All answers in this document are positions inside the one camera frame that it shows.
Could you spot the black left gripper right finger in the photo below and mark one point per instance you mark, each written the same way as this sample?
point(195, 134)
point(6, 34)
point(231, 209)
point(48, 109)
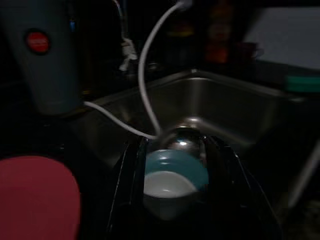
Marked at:
point(232, 205)

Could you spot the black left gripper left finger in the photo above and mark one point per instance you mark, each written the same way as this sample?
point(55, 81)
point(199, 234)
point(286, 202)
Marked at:
point(127, 200)

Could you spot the white bowl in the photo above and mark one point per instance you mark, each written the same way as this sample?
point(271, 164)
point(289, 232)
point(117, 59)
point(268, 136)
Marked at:
point(167, 185)

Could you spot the pink plate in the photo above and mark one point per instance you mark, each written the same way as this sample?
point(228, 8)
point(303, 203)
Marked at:
point(37, 200)

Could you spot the light blue plate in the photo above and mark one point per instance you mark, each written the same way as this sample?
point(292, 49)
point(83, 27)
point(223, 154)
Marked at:
point(175, 162)

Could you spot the stainless steel bowl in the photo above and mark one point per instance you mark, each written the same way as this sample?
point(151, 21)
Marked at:
point(185, 142)

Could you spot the stainless steel sink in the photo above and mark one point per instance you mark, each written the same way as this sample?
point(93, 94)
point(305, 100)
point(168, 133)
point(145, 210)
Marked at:
point(225, 107)

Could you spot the green sponge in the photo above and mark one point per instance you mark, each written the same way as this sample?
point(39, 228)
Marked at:
point(303, 83)

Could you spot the grey tumbler red badge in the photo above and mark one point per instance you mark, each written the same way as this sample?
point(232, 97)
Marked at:
point(42, 75)

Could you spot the purple cup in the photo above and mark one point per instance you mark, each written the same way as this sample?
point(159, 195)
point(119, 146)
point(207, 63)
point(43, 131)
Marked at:
point(247, 51)

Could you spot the orange juice carton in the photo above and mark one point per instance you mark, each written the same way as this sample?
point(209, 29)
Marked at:
point(218, 37)

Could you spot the white cutting board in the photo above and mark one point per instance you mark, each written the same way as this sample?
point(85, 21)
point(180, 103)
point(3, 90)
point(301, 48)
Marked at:
point(287, 37)

